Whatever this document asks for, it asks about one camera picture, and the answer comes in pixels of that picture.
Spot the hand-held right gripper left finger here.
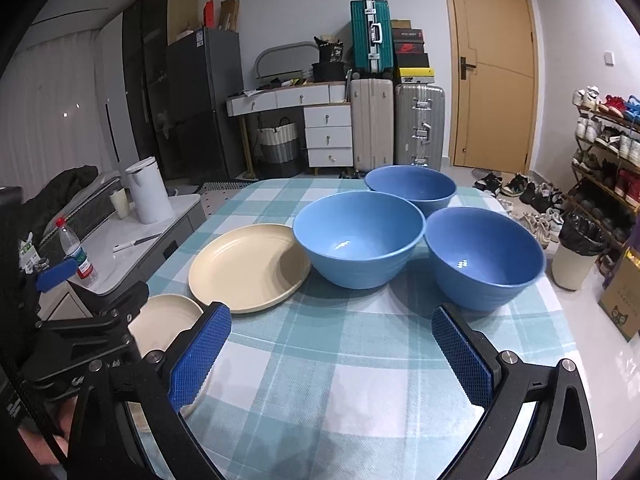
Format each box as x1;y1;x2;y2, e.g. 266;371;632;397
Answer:
67;301;233;480

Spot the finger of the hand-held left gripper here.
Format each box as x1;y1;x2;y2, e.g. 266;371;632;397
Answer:
30;280;151;401
22;259;80;306

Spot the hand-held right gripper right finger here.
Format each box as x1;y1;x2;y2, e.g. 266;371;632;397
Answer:
431;304;598;480

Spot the small cream plate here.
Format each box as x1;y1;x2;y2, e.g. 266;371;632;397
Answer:
127;294;212;418

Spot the large cream plate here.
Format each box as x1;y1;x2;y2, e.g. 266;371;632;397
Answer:
188;223;312;315

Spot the large blue bowl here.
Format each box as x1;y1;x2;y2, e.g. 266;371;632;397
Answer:
293;191;427;290

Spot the white green carton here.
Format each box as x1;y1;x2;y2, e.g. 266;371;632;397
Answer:
19;239;42;275

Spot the clear red-capped water bottle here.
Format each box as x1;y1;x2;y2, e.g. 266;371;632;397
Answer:
55;217;98;281

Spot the dark jacket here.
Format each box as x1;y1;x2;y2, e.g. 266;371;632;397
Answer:
20;165;101;241

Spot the cream cup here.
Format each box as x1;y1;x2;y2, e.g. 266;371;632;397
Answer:
109;188;131;219

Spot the white side table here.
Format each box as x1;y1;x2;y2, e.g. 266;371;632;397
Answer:
37;192;207;321

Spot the teal checked tablecloth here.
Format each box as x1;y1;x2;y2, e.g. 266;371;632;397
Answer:
127;177;576;480

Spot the white electric kettle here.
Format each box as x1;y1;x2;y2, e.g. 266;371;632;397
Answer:
123;156;173;225

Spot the cream trash bin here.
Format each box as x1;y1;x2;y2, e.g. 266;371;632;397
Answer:
551;212;608;291

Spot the white curtain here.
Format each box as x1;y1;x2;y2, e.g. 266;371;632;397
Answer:
0;30;126;196

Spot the printed cardboard box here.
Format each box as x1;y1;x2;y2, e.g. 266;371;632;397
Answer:
598;247;640;343

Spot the pile of loose shoes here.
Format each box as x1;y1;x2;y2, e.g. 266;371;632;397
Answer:
472;170;568;248

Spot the white tall cabinet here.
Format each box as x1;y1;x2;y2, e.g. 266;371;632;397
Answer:
95;12;146;171

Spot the black wardrobe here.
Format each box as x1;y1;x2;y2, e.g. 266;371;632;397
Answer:
121;0;198;181

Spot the metal shoe rack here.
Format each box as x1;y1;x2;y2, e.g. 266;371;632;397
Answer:
570;90;640;261

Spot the woven laundry basket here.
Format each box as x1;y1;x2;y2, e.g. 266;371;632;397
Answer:
256;116;301;178

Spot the dark grey fridge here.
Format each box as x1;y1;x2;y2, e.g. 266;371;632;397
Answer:
165;27;246;183

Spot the silver suitcase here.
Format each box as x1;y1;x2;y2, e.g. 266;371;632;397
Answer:
394;82;446;172

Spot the beige suitcase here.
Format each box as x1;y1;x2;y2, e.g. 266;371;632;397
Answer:
348;77;396;173

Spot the white dresser desk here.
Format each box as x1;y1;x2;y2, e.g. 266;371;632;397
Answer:
226;81;353;181

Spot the wooden door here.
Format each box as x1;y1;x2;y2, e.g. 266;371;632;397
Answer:
440;0;541;175

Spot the arched mirror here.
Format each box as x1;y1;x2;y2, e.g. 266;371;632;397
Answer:
254;42;321;81

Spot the brown cardboard piece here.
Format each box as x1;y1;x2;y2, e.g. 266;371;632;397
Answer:
220;0;241;31

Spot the black paper bag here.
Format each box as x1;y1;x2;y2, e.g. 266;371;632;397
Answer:
311;35;349;83

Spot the teal suitcase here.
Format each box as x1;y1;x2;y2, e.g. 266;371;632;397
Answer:
349;0;396;80

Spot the white-handled knife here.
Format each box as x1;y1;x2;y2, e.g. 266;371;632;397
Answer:
112;232;162;253

